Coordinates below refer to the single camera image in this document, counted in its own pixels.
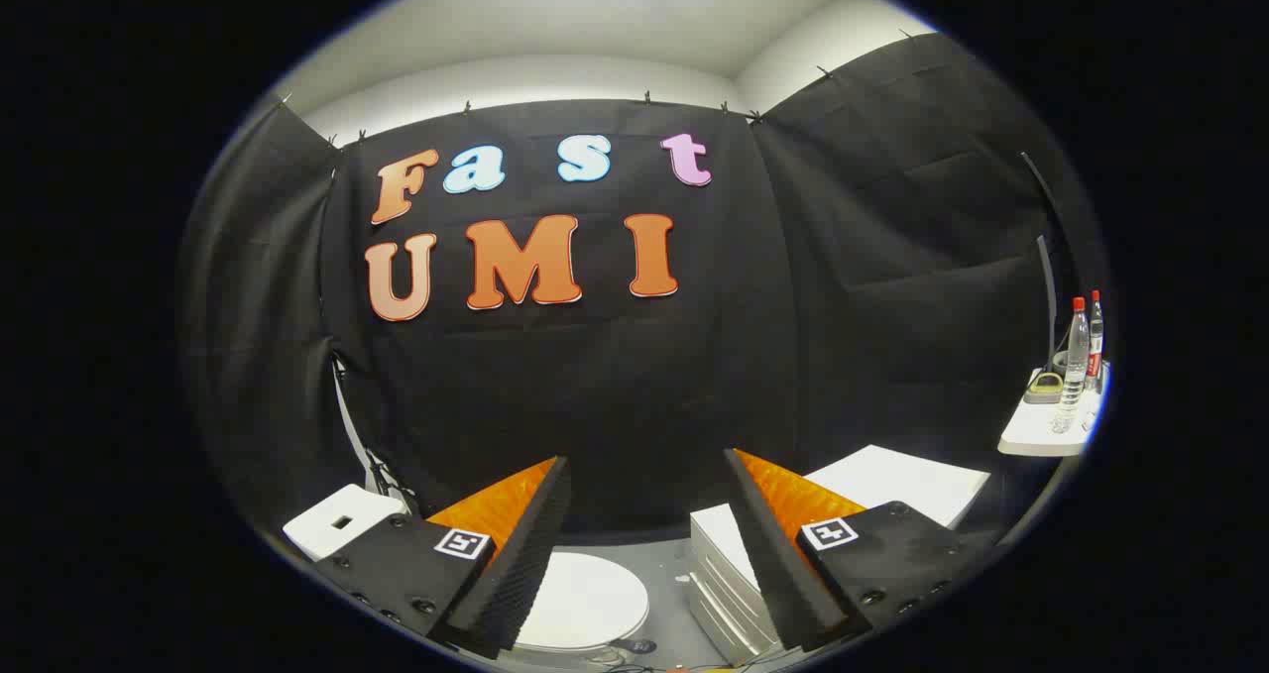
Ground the white box with square hole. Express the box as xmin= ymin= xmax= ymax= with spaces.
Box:
xmin=283 ymin=484 xmax=409 ymax=563

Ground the black backdrop cloth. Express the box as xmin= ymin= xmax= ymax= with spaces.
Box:
xmin=178 ymin=31 xmax=1111 ymax=555

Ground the white drawer cabinet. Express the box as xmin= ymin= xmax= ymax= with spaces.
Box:
xmin=688 ymin=444 xmax=992 ymax=666

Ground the clear bottle with red cap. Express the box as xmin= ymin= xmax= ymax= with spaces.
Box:
xmin=1053 ymin=297 xmax=1092 ymax=434
xmin=1087 ymin=290 xmax=1106 ymax=393

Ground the small white table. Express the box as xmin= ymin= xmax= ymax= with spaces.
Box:
xmin=996 ymin=361 xmax=1111 ymax=458

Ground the black curved pole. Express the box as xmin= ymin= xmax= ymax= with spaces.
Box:
xmin=1036 ymin=235 xmax=1060 ymax=375

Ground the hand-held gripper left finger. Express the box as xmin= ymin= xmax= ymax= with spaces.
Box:
xmin=315 ymin=455 xmax=573 ymax=660

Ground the backdrop support stand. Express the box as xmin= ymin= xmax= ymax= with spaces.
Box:
xmin=331 ymin=351 xmax=419 ymax=517

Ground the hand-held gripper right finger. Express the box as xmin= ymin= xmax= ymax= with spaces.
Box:
xmin=725 ymin=447 xmax=995 ymax=653

